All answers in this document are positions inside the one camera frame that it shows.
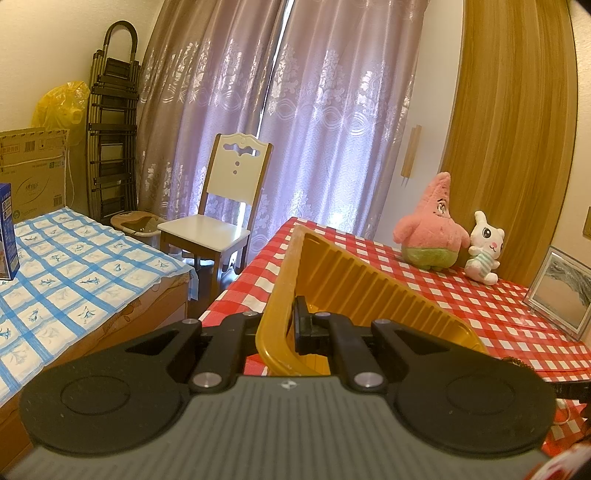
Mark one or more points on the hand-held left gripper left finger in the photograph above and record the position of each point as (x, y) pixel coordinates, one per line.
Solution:
(240, 328)

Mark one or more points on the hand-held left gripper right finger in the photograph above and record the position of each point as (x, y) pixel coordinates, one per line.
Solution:
(302, 323)

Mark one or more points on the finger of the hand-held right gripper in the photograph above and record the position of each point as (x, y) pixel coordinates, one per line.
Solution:
(575, 390)

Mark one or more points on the yellow plastic tray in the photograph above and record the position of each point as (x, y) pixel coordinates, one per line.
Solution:
(351, 281)

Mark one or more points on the red checkered tablecloth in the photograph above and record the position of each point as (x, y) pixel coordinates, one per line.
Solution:
(461, 304)

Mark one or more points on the white wooden chair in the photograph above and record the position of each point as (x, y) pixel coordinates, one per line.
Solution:
(231, 184)

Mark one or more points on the brown plastic basin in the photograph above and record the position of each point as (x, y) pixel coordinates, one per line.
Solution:
(134, 224)

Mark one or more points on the pink starfish plush toy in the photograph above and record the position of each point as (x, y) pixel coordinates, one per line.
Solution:
(429, 226)

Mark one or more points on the white bunny plush toy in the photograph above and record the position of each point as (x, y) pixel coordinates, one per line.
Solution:
(485, 251)

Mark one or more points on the blue checked bed sheet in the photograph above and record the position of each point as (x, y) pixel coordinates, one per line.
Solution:
(69, 277)

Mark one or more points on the purple patterned curtain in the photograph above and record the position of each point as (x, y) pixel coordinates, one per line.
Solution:
(300, 115)

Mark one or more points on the folded dark metal rack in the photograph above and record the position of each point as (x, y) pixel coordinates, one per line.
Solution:
(113, 115)

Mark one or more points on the blue carton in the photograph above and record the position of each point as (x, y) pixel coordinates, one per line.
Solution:
(7, 230)

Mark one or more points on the cardboard box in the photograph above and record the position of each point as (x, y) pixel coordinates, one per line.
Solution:
(32, 175)

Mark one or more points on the wooden door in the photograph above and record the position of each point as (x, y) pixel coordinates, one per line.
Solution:
(512, 115)

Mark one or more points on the yellow plastic bag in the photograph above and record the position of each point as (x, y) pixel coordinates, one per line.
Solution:
(60, 108)

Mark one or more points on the sand art picture frame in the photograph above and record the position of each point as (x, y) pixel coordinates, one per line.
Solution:
(561, 290)

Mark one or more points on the wooden bed frame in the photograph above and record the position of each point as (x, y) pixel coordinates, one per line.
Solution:
(115, 332)

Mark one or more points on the wooden wall stick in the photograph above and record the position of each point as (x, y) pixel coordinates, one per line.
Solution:
(411, 152)

